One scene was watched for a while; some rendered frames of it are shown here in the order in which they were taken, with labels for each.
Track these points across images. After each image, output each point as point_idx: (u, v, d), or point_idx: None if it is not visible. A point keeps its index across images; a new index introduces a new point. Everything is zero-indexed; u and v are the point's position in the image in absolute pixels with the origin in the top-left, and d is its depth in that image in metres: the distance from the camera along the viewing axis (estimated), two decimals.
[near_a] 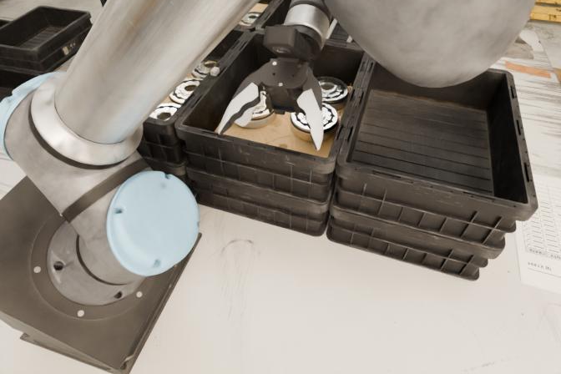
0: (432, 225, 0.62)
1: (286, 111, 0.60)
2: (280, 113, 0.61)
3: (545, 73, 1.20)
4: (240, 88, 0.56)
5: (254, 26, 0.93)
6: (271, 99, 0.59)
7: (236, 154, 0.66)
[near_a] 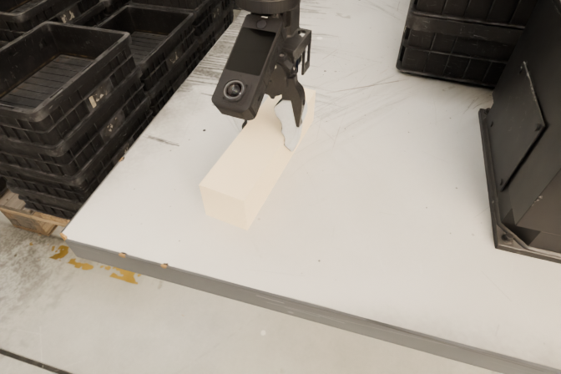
0: None
1: None
2: None
3: None
4: None
5: None
6: None
7: None
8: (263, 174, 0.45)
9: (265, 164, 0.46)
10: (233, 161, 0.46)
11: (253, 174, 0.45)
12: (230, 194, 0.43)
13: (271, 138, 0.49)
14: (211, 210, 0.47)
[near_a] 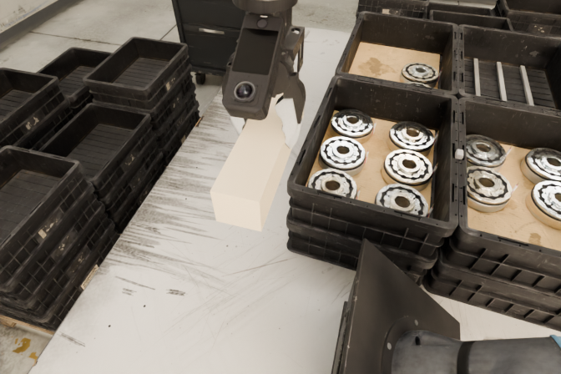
0: None
1: None
2: None
3: None
4: None
5: (457, 90, 0.87)
6: None
7: (526, 260, 0.61)
8: (271, 173, 0.45)
9: (272, 163, 0.46)
10: (240, 164, 0.46)
11: (262, 174, 0.45)
12: (245, 197, 0.42)
13: (272, 137, 0.50)
14: (222, 216, 0.46)
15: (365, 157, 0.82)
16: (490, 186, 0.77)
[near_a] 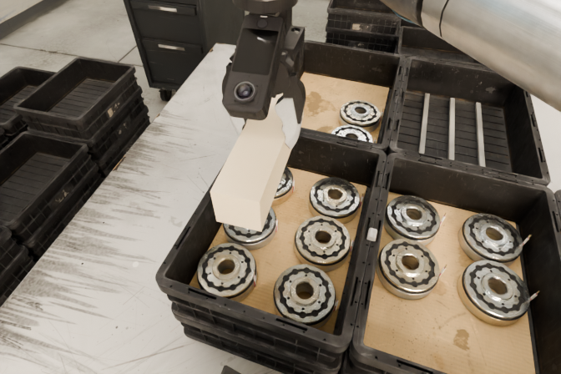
0: None
1: None
2: None
3: None
4: None
5: (387, 144, 0.75)
6: None
7: None
8: (271, 173, 0.45)
9: (272, 163, 0.46)
10: (240, 164, 0.46)
11: (262, 174, 0.45)
12: (245, 197, 0.42)
13: (272, 137, 0.50)
14: (222, 216, 0.46)
15: (274, 225, 0.70)
16: (416, 265, 0.65)
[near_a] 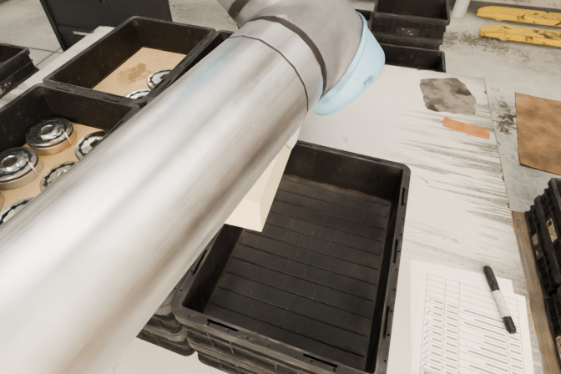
0: (290, 370, 0.54)
1: None
2: None
3: (484, 132, 1.12)
4: None
5: (146, 99, 0.85)
6: None
7: None
8: (271, 173, 0.45)
9: (272, 163, 0.46)
10: None
11: (262, 174, 0.45)
12: (245, 197, 0.42)
13: None
14: None
15: (31, 168, 0.80)
16: None
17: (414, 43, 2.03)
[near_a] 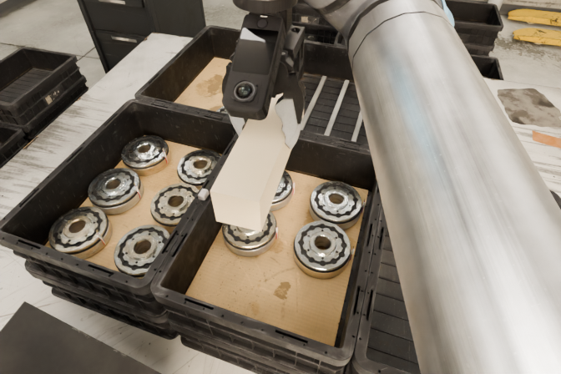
0: None
1: None
2: None
3: None
4: None
5: None
6: None
7: None
8: (271, 173, 0.45)
9: (272, 163, 0.46)
10: (240, 164, 0.46)
11: (262, 174, 0.45)
12: (245, 197, 0.42)
13: (272, 137, 0.50)
14: (222, 216, 0.46)
15: (136, 191, 0.75)
16: None
17: None
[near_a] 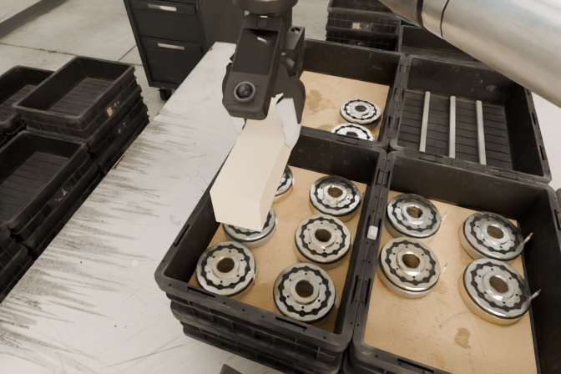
0: None
1: None
2: None
3: None
4: None
5: (387, 142, 0.75)
6: None
7: None
8: (271, 173, 0.45)
9: (272, 163, 0.46)
10: (240, 164, 0.46)
11: (262, 174, 0.45)
12: (245, 197, 0.42)
13: (272, 137, 0.50)
14: (222, 216, 0.46)
15: (274, 224, 0.70)
16: (416, 264, 0.64)
17: None
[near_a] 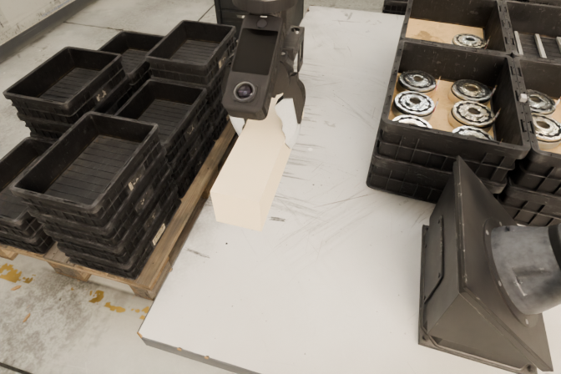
0: None
1: None
2: None
3: None
4: None
5: (510, 51, 1.00)
6: None
7: None
8: (271, 173, 0.45)
9: (272, 163, 0.46)
10: (240, 164, 0.46)
11: (262, 174, 0.45)
12: (245, 197, 0.42)
13: (272, 137, 0.50)
14: (222, 216, 0.46)
15: (433, 106, 0.95)
16: (545, 128, 0.90)
17: None
